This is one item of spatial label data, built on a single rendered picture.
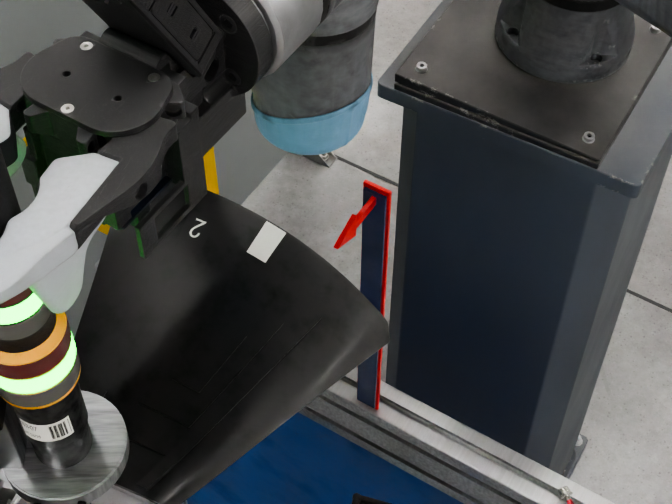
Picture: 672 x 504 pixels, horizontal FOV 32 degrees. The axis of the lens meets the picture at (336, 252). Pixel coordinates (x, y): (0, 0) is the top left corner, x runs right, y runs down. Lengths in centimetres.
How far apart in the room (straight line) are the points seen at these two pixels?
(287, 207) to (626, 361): 77
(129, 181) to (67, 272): 5
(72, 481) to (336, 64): 28
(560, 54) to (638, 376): 114
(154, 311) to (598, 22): 62
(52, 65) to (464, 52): 79
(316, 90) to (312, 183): 182
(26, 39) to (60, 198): 117
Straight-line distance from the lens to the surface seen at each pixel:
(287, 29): 60
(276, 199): 250
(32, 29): 167
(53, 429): 63
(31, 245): 49
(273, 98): 73
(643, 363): 232
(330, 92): 71
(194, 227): 85
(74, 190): 51
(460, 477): 119
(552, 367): 154
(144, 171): 51
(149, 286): 83
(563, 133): 123
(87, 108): 54
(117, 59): 56
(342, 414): 122
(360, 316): 85
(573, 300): 142
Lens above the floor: 188
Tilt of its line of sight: 52 degrees down
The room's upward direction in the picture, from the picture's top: straight up
